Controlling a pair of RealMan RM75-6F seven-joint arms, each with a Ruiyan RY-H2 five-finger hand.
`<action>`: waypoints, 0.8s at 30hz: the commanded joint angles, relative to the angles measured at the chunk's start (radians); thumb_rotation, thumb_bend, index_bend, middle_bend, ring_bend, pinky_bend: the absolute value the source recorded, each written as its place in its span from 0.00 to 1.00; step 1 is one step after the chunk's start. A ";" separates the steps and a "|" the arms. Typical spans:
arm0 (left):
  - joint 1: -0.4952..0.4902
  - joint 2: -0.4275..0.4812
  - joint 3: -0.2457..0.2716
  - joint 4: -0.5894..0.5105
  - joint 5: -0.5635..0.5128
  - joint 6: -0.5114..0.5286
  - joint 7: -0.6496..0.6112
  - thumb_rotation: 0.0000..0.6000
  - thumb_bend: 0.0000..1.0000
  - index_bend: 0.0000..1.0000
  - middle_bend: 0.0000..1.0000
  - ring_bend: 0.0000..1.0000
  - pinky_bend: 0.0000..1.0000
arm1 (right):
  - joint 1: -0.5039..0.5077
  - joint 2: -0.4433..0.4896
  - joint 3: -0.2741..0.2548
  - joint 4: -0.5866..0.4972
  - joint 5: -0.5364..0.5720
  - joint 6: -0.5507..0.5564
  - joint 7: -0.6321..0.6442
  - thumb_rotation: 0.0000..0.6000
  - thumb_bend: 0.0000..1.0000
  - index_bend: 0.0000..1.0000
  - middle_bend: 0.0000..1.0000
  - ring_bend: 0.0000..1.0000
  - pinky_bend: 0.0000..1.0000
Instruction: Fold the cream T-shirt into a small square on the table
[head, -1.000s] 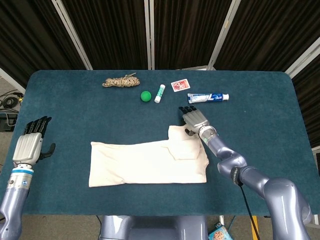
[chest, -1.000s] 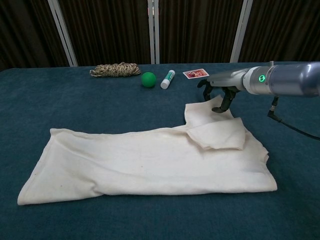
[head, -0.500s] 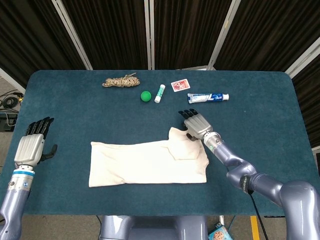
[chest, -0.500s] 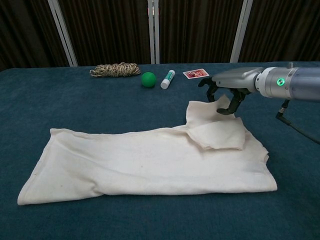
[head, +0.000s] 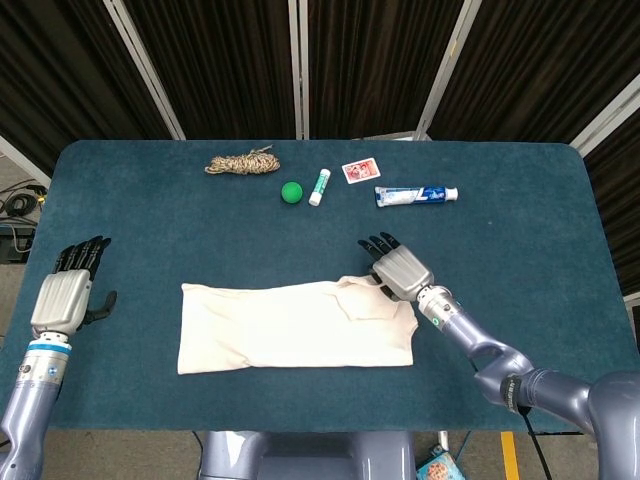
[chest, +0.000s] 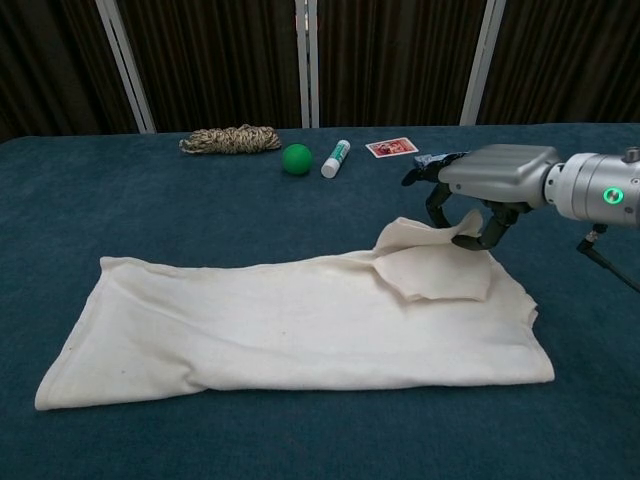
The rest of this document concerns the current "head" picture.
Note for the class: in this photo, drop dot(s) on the dark teal table cloth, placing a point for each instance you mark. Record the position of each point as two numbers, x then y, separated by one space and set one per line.
200 240

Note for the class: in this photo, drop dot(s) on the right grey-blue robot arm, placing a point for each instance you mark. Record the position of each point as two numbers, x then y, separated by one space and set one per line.
550 390

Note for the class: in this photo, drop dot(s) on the grey-blue robot torso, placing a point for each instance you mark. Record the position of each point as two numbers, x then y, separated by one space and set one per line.
300 462

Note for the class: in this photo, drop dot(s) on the green ball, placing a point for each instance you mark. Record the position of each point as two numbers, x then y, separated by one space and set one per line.
292 193

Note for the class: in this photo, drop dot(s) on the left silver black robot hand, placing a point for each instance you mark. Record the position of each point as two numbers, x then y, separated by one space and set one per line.
62 300

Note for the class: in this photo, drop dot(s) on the blue white toothpaste tube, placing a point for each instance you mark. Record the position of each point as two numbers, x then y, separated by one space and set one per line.
415 196

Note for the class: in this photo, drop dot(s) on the grey electrical box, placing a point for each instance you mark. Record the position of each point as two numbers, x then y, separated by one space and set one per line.
15 242

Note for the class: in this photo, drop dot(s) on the blue cookie box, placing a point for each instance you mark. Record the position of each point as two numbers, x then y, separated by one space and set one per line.
440 467

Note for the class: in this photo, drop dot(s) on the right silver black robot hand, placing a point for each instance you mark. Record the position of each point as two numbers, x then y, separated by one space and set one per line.
402 272

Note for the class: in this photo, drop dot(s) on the white partition frame post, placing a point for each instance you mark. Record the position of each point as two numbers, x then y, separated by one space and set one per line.
445 75
145 70
607 117
301 75
20 157

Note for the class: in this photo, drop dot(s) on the cream white T-shirt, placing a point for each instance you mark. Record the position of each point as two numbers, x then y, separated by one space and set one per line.
280 330

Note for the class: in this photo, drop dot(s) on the white green glue stick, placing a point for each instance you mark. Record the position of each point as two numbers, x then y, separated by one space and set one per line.
319 187

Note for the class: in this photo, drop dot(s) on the red playing card deck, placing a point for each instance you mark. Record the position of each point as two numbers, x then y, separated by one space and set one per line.
359 170

